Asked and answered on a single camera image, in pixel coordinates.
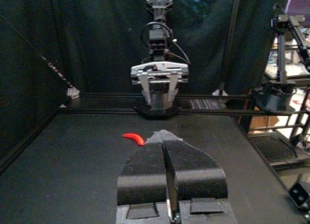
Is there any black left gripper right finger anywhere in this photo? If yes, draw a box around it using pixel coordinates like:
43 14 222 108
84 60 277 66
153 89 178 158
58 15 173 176
162 130 230 215

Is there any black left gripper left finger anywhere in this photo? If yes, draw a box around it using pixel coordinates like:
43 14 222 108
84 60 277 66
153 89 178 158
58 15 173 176
117 129 169 220

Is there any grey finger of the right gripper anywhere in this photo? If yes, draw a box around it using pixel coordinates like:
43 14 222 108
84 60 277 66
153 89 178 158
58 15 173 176
138 74 154 107
166 72 182 103

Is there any black perforated vent grille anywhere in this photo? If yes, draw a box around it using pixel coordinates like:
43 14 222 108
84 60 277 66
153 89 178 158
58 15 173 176
187 98 222 111

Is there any red toy chili pepper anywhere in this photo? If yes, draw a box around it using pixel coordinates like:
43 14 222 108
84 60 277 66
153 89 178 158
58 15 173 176
122 132 147 147

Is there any black cloth curtain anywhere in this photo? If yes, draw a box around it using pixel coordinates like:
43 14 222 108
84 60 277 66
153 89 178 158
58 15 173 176
0 0 292 158

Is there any black mesh shelf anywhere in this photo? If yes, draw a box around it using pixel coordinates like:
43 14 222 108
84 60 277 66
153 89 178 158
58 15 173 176
247 132 301 169

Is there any thin diagonal black rod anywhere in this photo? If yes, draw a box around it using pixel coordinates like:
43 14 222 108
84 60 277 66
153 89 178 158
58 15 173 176
0 13 76 90

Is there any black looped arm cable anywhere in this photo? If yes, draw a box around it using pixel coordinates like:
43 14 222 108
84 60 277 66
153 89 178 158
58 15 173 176
139 21 193 66

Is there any white corner bracket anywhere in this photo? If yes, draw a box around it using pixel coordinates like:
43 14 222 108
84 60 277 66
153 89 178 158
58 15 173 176
66 86 82 101
211 88 230 97

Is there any black vertical frame pole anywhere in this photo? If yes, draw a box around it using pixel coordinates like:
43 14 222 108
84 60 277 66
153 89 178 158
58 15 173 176
218 0 242 94

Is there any black camera box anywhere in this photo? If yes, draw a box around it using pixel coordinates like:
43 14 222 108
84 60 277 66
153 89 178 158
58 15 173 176
288 180 310 213

